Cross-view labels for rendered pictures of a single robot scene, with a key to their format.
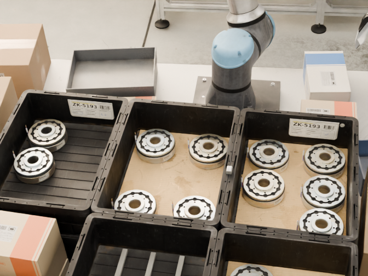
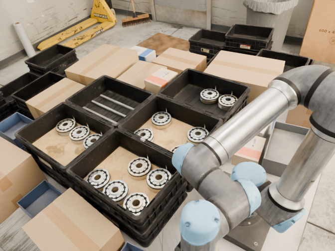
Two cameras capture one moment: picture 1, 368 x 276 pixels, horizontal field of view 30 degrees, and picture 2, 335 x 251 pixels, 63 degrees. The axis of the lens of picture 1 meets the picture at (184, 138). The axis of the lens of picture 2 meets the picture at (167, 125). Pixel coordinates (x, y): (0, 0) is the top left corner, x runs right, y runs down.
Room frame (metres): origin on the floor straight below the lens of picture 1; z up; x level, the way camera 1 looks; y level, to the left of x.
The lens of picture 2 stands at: (1.61, -0.79, 1.77)
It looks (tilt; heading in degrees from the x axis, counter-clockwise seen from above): 42 degrees down; 118
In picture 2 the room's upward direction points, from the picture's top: 7 degrees counter-clockwise
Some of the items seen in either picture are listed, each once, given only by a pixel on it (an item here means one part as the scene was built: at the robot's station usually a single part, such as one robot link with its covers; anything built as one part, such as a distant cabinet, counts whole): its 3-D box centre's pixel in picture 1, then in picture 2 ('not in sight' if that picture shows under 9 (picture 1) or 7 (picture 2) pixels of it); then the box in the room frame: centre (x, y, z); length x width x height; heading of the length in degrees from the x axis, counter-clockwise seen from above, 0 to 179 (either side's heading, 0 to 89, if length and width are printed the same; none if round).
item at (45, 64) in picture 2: not in sight; (58, 74); (-0.49, 0.92, 0.37); 0.40 x 0.30 x 0.45; 80
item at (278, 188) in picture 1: (263, 184); (139, 166); (1.13, -0.19, 0.86); 0.10 x 0.10 x 0.01
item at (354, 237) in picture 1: (293, 171); (125, 168); (1.11, -0.26, 0.92); 0.40 x 0.30 x 0.02; 167
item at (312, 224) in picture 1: (321, 224); (97, 177); (0.99, -0.30, 0.86); 0.05 x 0.05 x 0.01
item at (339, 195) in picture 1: (323, 191); (115, 190); (1.09, -0.33, 0.86); 0.10 x 0.10 x 0.01
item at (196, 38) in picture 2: not in sight; (211, 52); (0.84, 1.85, 0.31); 0.40 x 0.30 x 0.34; 170
